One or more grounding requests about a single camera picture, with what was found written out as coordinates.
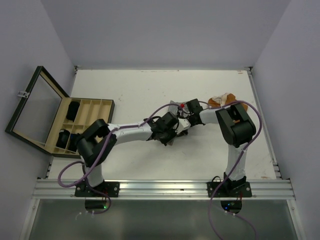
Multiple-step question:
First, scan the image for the grey striped underwear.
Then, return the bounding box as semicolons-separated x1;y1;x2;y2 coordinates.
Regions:
168;100;189;146

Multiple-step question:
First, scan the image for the black underwear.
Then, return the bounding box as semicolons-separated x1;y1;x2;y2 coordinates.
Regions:
66;101;80;121
67;133;81;152
55;129;71;149

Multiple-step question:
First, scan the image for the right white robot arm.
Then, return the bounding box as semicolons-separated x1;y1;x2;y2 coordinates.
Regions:
186;99;257;197

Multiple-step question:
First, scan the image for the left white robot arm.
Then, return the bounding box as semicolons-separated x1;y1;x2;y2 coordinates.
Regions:
75;112;179;197

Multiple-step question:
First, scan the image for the orange underwear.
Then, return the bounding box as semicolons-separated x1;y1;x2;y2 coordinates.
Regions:
207;92;237;109

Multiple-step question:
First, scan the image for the rolled black underwear in box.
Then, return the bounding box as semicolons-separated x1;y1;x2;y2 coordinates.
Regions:
55;129;71;149

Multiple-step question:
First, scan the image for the wooden compartment organizer box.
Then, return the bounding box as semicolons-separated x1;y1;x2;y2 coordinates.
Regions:
43;97;115;159

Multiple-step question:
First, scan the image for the glass box lid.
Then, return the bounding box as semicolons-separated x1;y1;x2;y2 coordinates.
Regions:
5;66;70;155

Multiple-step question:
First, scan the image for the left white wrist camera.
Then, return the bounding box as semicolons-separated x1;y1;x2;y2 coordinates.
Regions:
175;118;191;134

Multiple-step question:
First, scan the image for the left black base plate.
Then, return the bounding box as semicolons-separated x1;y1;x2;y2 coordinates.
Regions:
74;181;120;198

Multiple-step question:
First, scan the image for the aluminium mounting rail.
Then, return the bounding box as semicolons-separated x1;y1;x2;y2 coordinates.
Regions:
32;179;295;200

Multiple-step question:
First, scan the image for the white wall latch clip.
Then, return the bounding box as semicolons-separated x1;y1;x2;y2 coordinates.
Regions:
17;91;30;99

